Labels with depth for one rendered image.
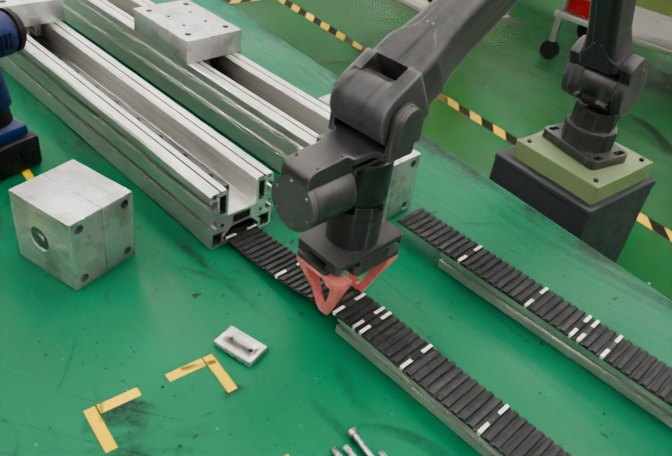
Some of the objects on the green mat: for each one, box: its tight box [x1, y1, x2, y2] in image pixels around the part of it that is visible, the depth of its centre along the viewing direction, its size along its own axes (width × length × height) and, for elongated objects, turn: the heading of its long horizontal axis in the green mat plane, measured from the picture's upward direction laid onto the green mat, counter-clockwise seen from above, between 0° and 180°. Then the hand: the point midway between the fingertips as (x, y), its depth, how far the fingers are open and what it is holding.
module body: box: [0, 21, 274, 250], centre depth 108 cm, size 80×10×8 cm, turn 35°
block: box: [383, 149, 421, 220], centre depth 97 cm, size 9×12×10 cm
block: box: [8, 160, 135, 291], centre depth 81 cm, size 10×11×10 cm
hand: (340, 296), depth 78 cm, fingers closed on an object, 5 cm apart
